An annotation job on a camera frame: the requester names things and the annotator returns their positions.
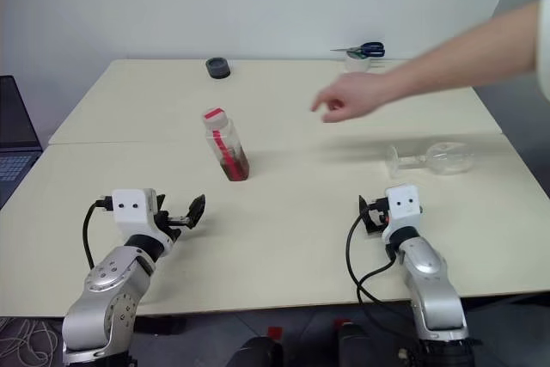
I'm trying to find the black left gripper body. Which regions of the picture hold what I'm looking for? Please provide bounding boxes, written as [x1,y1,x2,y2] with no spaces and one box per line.
[152,209,192,242]

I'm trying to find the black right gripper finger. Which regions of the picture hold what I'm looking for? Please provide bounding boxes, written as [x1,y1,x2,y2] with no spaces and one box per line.
[357,194,376,237]

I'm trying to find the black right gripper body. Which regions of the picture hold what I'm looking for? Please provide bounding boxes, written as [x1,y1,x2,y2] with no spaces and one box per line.
[367,197,390,233]

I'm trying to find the plastic bottle with red liquid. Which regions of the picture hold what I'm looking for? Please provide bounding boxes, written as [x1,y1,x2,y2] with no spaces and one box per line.
[205,117,252,182]

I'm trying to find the clear wine glass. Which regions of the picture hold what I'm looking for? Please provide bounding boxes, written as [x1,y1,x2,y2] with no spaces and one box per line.
[384,141,471,180]

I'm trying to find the person's bare hand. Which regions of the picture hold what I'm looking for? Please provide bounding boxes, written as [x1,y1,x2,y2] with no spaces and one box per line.
[309,70,388,125]

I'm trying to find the black round tape roll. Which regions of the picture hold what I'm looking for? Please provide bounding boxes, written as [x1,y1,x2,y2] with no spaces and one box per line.
[205,56,234,82]

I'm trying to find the white tape roll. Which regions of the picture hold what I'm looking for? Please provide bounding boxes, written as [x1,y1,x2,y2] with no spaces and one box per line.
[344,49,373,73]

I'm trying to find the dark laptop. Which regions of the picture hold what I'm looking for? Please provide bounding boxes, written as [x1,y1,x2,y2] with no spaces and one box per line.
[0,75,45,210]

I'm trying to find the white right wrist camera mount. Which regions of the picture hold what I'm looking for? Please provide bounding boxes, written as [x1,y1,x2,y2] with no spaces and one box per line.
[381,183,425,244]

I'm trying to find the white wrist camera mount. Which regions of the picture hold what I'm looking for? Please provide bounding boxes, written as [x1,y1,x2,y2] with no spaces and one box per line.
[381,183,425,244]
[110,187,171,244]

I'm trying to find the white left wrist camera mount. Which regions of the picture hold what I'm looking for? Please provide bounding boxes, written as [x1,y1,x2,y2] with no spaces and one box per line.
[110,187,171,244]

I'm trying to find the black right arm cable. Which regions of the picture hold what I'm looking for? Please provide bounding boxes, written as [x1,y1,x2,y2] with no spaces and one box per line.
[345,211,414,330]

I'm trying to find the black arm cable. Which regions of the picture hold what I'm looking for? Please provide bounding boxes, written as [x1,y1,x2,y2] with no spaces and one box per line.
[82,196,114,270]
[345,211,414,330]

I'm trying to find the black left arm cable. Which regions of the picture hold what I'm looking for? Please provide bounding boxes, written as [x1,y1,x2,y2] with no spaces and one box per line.
[82,196,114,270]

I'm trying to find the blue handled scissors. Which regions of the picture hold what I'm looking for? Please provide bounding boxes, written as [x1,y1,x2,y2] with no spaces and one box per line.
[329,41,386,59]

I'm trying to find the white floor cables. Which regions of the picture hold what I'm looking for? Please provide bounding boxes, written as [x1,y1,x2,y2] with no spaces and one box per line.
[0,318,66,367]

